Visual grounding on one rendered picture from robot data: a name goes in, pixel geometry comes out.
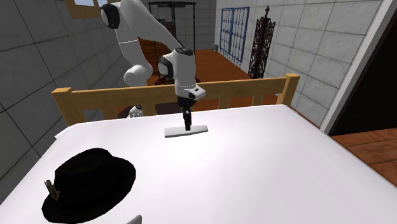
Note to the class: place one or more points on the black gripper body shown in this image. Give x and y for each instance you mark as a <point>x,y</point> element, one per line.
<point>186,105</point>

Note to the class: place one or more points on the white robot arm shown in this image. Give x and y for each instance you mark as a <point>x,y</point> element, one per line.
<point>183,71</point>

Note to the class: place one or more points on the grey flat rectangular slab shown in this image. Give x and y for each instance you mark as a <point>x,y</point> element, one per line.
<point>173,132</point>

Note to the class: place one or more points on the black tall metal shelf rack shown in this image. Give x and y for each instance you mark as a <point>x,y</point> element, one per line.
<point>186,28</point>

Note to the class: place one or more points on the blue barred window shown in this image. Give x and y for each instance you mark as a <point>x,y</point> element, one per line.
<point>234,32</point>

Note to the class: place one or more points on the wooden bed with white sheet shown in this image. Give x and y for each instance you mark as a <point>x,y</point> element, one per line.
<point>248,167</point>

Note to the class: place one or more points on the dark ornate carved screen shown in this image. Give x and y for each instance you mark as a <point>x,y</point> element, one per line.
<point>261,46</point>

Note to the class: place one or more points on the black brimmed hat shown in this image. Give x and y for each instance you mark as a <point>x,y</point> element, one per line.
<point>90,183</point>

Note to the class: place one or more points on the small grey flat object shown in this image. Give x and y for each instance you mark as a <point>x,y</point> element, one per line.
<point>136,220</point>

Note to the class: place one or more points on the wooden framed window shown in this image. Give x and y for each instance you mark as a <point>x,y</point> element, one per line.
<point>83,11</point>

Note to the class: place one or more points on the dark doorway with white frame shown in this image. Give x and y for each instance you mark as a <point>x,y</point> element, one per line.
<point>375,80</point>

